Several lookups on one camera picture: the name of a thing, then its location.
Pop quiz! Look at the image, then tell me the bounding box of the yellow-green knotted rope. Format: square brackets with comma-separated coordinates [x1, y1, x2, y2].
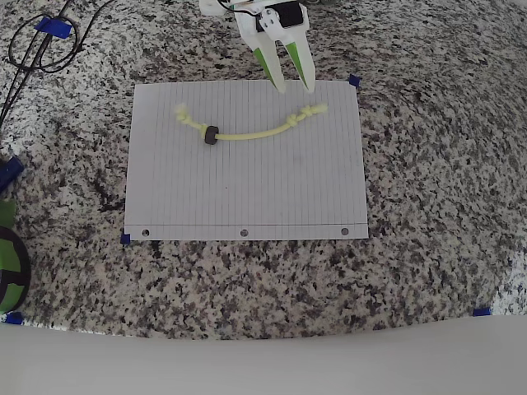
[173, 102, 329, 143]

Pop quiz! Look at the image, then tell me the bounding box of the white lined paper sheet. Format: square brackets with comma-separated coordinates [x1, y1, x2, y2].
[123, 79, 370, 242]

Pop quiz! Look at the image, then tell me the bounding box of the large blue tape strip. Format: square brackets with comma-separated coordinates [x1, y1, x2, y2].
[35, 16, 74, 39]

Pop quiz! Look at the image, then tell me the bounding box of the green tape piece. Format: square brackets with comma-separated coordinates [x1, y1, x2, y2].
[0, 199, 17, 227]

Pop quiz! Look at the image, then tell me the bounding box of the white backdrop board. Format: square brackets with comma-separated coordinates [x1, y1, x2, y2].
[0, 314, 527, 395]

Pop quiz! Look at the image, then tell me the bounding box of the green black round stand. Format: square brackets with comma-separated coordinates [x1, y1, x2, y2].
[0, 224, 32, 314]

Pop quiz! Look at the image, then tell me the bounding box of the black looped cable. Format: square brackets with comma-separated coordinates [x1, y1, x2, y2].
[7, 0, 112, 75]

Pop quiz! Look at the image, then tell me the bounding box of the black straight cable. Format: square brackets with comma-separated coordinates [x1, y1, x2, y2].
[0, 0, 73, 127]

